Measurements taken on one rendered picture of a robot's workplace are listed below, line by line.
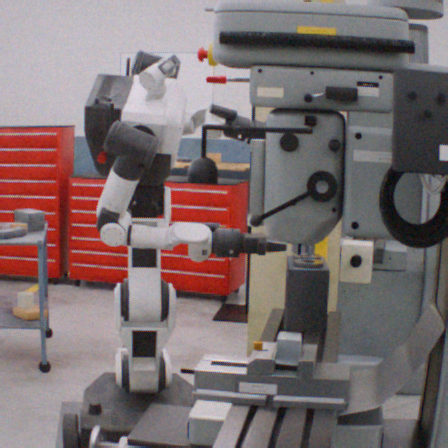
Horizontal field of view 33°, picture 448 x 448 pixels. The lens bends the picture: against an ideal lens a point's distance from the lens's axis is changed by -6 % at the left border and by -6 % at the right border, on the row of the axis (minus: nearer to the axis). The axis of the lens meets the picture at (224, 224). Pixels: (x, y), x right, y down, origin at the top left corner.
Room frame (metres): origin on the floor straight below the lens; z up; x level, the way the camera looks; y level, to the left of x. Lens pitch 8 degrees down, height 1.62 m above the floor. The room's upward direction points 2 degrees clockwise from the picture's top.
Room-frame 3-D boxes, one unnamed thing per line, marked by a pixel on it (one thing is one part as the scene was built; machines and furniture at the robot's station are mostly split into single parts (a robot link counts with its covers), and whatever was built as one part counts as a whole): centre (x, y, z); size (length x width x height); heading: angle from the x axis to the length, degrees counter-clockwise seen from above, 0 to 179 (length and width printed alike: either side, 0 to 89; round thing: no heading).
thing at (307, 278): (2.32, -0.25, 1.09); 0.22 x 0.12 x 0.20; 178
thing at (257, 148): (1.91, -0.08, 1.45); 0.04 x 0.04 x 0.21; 81
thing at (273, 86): (1.89, -0.23, 1.68); 0.34 x 0.24 x 0.10; 81
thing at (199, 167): (1.83, 0.05, 1.48); 0.07 x 0.07 x 0.06
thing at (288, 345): (1.67, -0.15, 1.10); 0.06 x 0.05 x 0.06; 170
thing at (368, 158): (1.86, -0.38, 1.47); 0.24 x 0.19 x 0.26; 171
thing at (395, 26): (1.89, -0.20, 1.81); 0.47 x 0.26 x 0.16; 81
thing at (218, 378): (1.67, -0.12, 1.04); 0.35 x 0.15 x 0.11; 80
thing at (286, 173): (1.89, -0.19, 1.47); 0.21 x 0.19 x 0.32; 171
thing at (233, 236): (2.36, -0.07, 1.22); 0.13 x 0.12 x 0.10; 2
